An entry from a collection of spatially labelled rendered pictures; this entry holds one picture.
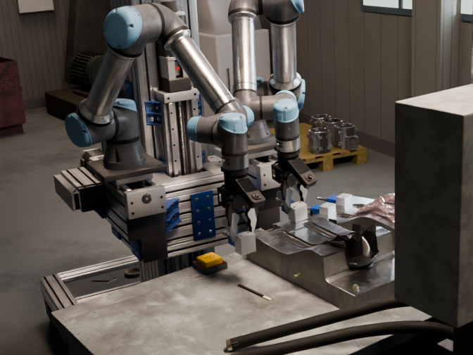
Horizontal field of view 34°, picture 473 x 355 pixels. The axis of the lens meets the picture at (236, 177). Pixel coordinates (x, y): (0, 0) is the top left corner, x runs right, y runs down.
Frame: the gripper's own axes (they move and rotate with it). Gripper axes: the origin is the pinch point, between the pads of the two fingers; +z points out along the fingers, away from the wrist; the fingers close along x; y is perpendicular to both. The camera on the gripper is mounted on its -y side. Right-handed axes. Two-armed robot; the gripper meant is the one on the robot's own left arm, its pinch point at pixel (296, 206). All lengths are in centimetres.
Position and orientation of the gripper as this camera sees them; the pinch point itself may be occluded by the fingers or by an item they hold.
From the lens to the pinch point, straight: 245.2
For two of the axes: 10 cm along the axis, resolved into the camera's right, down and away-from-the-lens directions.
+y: -5.7, -3.5, 7.4
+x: -8.1, 3.5, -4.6
